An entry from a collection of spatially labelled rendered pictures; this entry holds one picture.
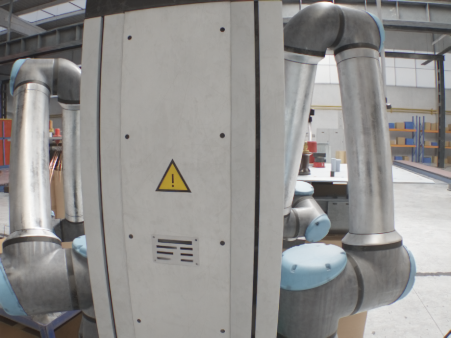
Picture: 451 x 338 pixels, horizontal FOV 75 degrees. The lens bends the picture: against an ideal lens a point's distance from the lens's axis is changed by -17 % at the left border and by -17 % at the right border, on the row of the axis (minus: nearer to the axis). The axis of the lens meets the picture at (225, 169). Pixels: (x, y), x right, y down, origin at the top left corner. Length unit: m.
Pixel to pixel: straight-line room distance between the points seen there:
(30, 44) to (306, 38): 13.33
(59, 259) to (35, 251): 0.06
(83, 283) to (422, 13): 10.35
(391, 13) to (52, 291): 10.07
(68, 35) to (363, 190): 12.20
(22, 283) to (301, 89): 0.76
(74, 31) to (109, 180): 11.96
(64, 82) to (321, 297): 0.89
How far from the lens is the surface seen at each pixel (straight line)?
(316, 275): 0.68
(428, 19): 10.40
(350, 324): 1.75
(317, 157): 1.83
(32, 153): 0.91
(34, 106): 0.99
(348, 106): 0.81
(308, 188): 1.13
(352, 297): 0.74
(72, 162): 1.17
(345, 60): 0.84
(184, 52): 0.55
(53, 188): 4.39
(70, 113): 1.11
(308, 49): 0.80
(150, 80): 0.56
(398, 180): 1.43
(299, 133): 0.86
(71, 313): 1.36
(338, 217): 1.57
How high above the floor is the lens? 1.53
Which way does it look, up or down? 6 degrees down
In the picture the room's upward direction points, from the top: straight up
